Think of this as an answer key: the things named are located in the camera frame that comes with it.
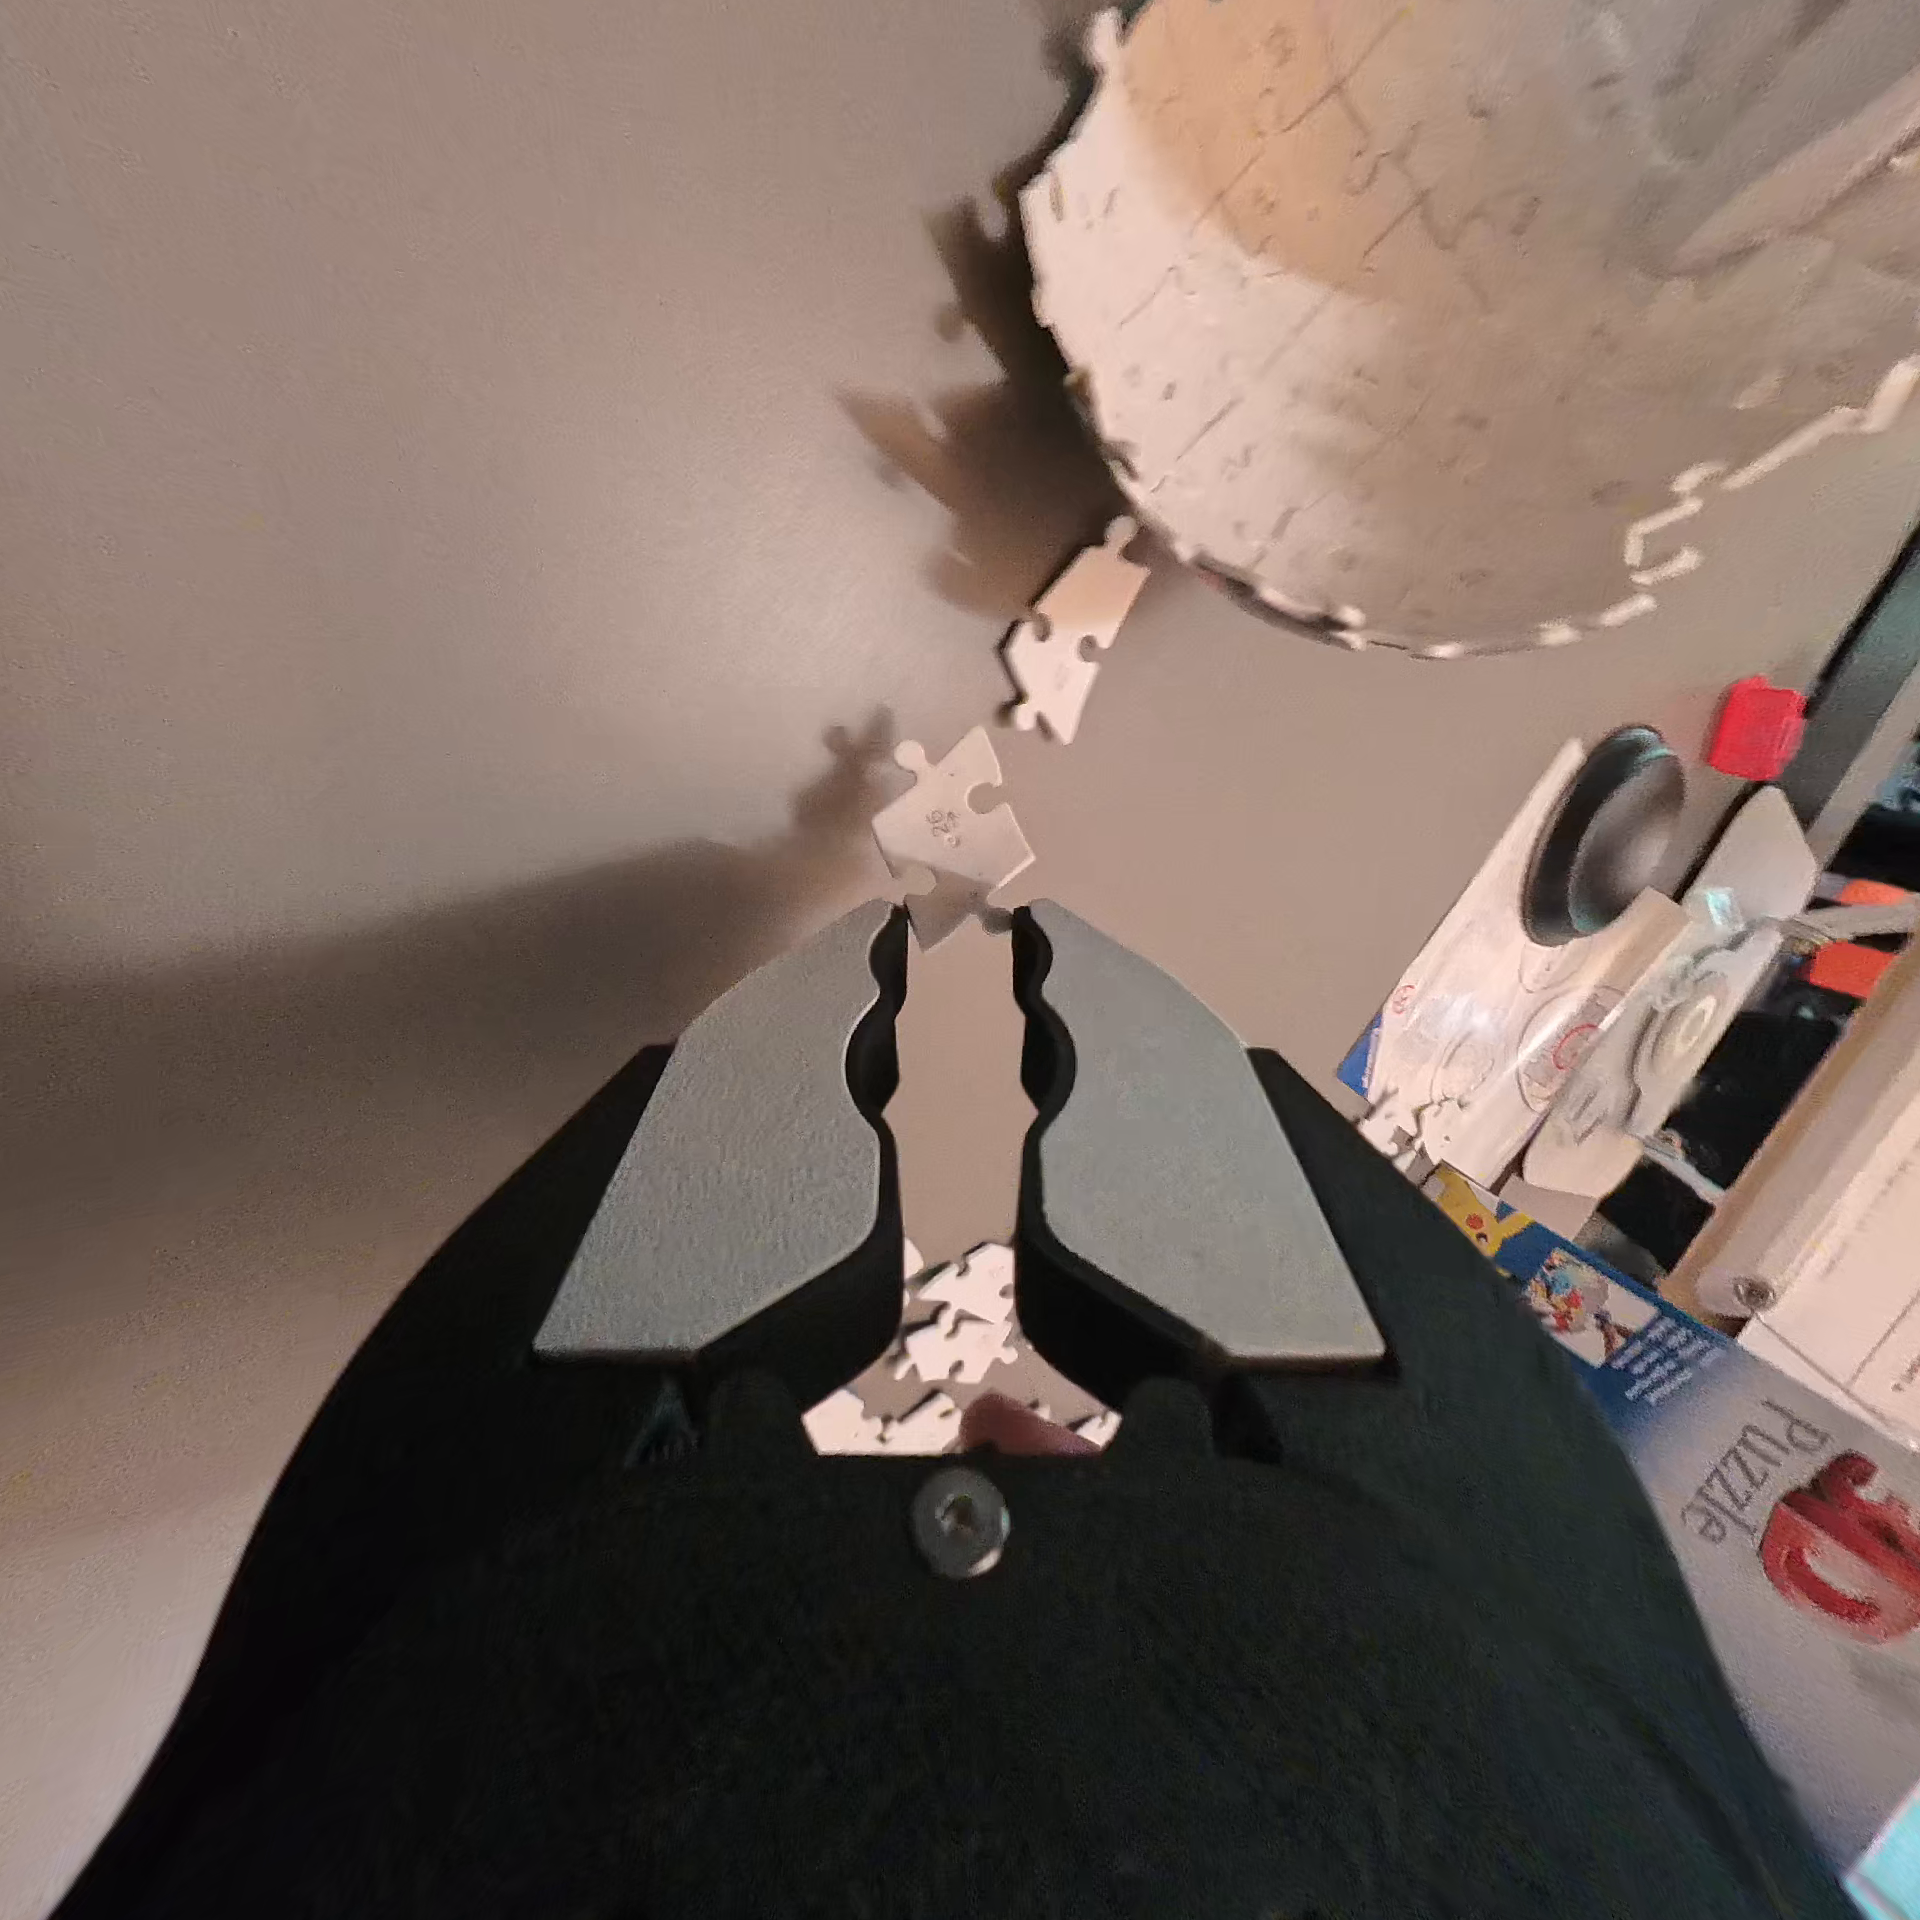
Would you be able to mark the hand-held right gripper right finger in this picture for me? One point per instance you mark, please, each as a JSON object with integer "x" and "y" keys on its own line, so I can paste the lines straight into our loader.
{"x": 1185, "y": 1185}

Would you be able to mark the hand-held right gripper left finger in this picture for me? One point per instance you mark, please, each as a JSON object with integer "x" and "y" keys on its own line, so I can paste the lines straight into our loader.
{"x": 734, "y": 1170}

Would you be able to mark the white puzzle piece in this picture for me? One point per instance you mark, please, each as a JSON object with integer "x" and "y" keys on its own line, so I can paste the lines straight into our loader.
{"x": 953, "y": 825}
{"x": 1072, "y": 630}

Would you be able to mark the partly built puzzle ball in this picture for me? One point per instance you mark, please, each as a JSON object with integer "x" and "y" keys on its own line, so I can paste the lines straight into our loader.
{"x": 1425, "y": 376}

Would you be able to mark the pile of white puzzle pieces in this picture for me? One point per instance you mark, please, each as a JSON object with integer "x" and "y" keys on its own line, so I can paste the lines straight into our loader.
{"x": 961, "y": 1319}

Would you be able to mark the paper puzzle leaflet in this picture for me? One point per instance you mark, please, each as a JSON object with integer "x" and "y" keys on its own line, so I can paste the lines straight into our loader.
{"x": 1440, "y": 1050}

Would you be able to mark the black round ball stand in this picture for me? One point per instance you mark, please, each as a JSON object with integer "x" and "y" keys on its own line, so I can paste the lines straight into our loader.
{"x": 1604, "y": 840}

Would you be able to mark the blue puzzle box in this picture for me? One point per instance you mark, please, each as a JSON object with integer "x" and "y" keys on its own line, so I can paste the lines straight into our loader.
{"x": 1723, "y": 1441}

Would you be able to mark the person's right hand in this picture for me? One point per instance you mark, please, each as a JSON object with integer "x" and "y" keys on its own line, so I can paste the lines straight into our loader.
{"x": 1026, "y": 1430}

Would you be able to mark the laminated instruction sheet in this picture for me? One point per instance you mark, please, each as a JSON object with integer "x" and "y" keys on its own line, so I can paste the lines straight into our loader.
{"x": 1844, "y": 1259}

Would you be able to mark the orange object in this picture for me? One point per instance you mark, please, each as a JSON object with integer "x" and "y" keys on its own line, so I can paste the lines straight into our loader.
{"x": 1860, "y": 961}

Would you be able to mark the red plastic object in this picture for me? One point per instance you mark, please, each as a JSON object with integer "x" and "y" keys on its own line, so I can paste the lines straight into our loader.
{"x": 1758, "y": 727}

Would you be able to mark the dark desk hatch panel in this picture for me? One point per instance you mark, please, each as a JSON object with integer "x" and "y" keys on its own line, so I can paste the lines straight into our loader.
{"x": 1874, "y": 690}

